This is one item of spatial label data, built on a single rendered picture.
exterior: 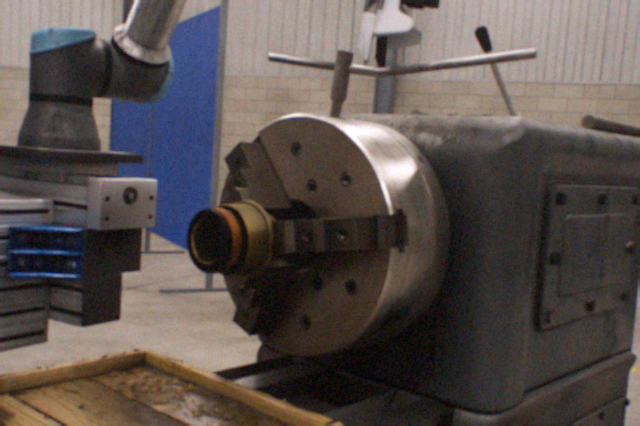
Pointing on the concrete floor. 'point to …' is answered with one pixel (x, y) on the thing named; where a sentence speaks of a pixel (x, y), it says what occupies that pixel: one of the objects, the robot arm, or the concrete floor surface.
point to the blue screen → (180, 133)
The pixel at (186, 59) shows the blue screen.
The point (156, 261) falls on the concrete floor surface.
